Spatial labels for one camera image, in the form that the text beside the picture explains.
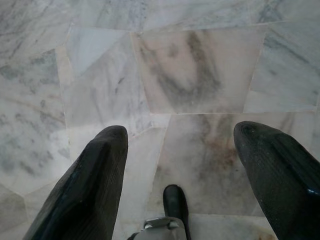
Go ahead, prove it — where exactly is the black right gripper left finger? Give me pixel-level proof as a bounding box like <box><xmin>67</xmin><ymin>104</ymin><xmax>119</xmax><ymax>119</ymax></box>
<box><xmin>23</xmin><ymin>125</ymin><xmax>129</xmax><ymax>240</ymax></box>

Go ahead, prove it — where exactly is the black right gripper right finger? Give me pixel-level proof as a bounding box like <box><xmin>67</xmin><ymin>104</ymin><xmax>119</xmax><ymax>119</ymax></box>
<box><xmin>233</xmin><ymin>120</ymin><xmax>320</xmax><ymax>240</ymax></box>

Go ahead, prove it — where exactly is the silver robot ankle joint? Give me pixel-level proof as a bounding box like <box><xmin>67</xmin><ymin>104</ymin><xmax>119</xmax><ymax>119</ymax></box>
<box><xmin>126</xmin><ymin>216</ymin><xmax>186</xmax><ymax>240</ymax></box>

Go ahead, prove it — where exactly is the black robot foot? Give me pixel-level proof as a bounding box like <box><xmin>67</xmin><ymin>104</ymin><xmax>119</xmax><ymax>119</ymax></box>
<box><xmin>162</xmin><ymin>184</ymin><xmax>193</xmax><ymax>240</ymax></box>

